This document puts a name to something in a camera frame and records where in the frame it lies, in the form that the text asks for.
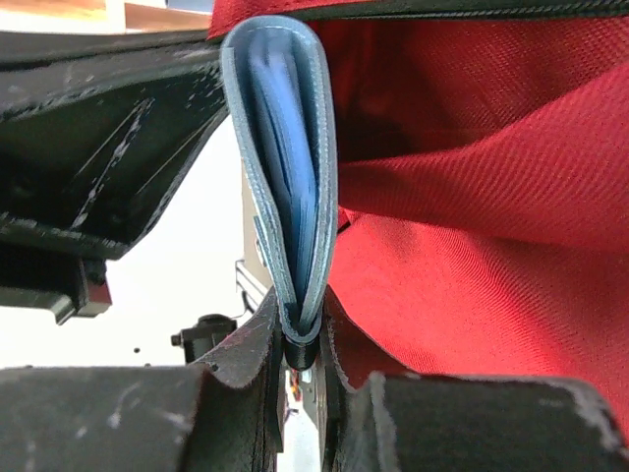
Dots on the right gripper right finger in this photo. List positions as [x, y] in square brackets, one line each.
[375, 414]

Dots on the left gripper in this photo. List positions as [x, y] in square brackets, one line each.
[97, 134]

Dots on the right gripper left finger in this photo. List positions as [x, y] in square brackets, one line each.
[223, 412]

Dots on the red backpack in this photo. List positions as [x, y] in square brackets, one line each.
[483, 180]

